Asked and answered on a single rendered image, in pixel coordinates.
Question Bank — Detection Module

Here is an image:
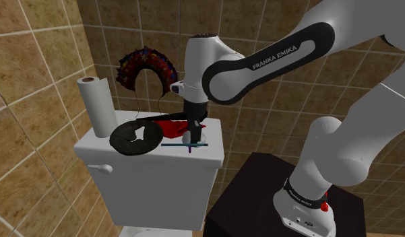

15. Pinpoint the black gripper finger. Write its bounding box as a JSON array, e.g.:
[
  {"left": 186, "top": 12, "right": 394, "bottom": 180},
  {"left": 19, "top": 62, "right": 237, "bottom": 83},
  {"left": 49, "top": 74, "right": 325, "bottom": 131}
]
[{"left": 188, "top": 120, "right": 202, "bottom": 144}]

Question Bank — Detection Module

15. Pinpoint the clear round dish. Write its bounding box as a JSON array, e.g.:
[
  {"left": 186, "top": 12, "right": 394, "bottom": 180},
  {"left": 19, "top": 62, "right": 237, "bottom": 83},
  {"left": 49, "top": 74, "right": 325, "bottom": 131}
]
[{"left": 182, "top": 130, "right": 208, "bottom": 145}]

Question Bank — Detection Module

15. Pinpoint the teal pen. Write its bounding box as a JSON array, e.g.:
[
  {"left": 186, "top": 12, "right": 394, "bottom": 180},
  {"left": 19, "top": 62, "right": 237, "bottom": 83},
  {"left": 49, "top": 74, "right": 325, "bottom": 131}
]
[{"left": 160, "top": 142, "right": 209, "bottom": 147}]

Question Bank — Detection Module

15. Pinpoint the red cloth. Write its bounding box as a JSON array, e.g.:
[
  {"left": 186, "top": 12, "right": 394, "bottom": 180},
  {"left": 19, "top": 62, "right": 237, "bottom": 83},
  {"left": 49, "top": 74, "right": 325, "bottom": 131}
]
[{"left": 154, "top": 119, "right": 207, "bottom": 139}]

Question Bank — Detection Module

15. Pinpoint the dark multicoloured arched headpiece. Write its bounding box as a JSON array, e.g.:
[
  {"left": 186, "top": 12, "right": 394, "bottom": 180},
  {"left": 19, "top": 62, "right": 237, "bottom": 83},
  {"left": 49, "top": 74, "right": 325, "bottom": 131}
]
[{"left": 115, "top": 46, "right": 179, "bottom": 119}]

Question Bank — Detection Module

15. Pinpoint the white toilet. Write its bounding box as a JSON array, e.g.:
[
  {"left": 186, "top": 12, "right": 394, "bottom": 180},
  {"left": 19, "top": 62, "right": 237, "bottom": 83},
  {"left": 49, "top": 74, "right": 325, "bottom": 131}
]
[{"left": 73, "top": 110, "right": 225, "bottom": 237}]

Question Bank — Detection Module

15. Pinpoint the dark robot stand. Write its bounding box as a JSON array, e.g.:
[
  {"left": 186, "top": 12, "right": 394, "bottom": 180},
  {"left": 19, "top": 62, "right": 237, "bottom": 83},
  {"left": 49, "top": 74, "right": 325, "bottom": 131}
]
[{"left": 202, "top": 151, "right": 368, "bottom": 237}]

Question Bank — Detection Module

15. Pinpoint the white paper towel roll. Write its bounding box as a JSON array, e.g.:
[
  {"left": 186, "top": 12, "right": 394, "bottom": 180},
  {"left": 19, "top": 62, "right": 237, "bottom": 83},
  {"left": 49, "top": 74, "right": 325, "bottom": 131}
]
[{"left": 77, "top": 76, "right": 119, "bottom": 139}]

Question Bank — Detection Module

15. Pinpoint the black ring cushion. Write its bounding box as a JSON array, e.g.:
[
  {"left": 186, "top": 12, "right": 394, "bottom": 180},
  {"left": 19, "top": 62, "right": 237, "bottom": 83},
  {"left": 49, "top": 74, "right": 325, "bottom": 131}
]
[{"left": 108, "top": 118, "right": 164, "bottom": 157}]

